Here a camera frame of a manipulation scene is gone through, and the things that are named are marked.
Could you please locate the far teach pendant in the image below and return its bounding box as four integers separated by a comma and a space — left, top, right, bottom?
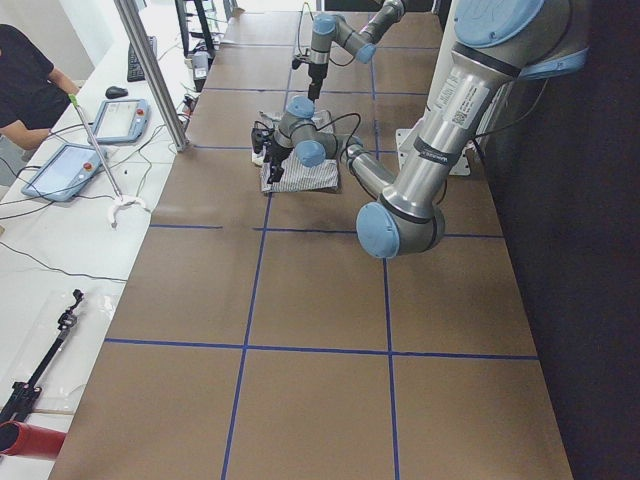
92, 99, 150, 145

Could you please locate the teach pendant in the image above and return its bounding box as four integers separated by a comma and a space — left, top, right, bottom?
92, 99, 150, 145
21, 143, 102, 202

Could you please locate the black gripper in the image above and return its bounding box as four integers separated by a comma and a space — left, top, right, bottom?
267, 140, 293, 185
308, 64, 328, 101

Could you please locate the aluminium frame post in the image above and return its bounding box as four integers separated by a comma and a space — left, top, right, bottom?
114, 0, 188, 152

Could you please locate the black computer mouse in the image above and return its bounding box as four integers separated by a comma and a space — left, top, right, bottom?
105, 86, 129, 99

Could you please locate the black keyboard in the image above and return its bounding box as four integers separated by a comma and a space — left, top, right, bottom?
126, 36, 157, 83

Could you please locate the silver reacher grabber stick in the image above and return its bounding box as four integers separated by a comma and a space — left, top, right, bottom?
68, 94, 147, 229

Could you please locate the black grabber tool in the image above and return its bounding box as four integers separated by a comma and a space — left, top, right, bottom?
1, 289, 84, 423

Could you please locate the near teach pendant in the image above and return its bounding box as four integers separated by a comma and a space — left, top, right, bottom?
21, 143, 102, 202

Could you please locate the striped polo shirt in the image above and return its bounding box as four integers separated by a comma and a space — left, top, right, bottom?
251, 109, 339, 193

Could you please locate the person in black shirt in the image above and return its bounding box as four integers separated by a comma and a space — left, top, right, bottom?
1, 24, 79, 151

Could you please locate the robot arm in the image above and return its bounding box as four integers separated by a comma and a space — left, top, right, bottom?
300, 0, 409, 101
251, 1, 591, 258

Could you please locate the red cylinder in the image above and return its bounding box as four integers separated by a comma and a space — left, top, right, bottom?
1, 421, 66, 460

